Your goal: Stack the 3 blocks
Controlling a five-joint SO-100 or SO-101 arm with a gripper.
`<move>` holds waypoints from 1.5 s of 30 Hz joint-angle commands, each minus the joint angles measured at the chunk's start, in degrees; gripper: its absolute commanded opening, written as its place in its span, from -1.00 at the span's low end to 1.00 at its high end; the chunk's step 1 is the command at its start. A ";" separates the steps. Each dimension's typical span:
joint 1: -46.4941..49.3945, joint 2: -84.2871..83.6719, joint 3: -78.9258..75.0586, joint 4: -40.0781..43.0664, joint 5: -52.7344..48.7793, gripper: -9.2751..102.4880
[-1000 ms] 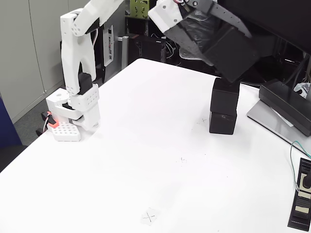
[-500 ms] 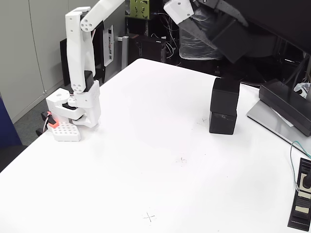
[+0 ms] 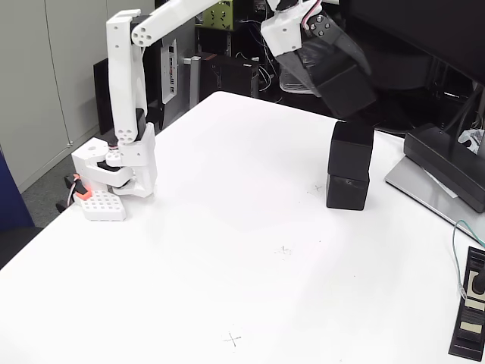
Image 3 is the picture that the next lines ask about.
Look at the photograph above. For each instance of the black cube block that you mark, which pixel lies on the black cube block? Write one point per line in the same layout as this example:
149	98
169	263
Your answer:
345	91
350	151
346	193

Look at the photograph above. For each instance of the clear plastic trash bag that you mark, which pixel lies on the clear plastic trash bag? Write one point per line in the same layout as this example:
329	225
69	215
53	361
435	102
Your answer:
291	82

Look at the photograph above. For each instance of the yellow-green perforated board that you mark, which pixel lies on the yellow-green perforated board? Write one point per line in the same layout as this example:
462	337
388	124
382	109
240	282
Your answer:
223	19

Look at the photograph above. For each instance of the black computer case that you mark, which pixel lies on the black computer case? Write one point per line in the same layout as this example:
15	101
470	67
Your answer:
235	76

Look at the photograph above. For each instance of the black box device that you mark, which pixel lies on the black box device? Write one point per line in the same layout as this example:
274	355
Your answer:
435	159

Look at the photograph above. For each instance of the silver monitor stand base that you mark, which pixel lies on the silver monitor stand base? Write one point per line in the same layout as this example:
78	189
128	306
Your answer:
413	189

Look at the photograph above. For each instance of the crumpled white plastic wrap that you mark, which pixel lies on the crumpled white plastic wrap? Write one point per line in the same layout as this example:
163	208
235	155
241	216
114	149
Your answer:
471	138

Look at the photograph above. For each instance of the orange table clamp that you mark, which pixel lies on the orange table clamp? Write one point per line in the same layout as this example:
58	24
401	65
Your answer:
81	193

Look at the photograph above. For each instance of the black power plug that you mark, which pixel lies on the black power plug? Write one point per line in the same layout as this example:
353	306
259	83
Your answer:
480	282

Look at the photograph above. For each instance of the black power strip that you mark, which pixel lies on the black power strip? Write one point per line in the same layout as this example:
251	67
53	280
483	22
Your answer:
468	333

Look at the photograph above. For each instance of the blue partition panel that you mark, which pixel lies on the blue partition panel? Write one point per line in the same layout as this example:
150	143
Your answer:
11	197

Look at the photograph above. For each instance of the silver metal post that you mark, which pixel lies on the silver metal post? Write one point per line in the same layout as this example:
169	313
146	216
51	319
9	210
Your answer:
194	79

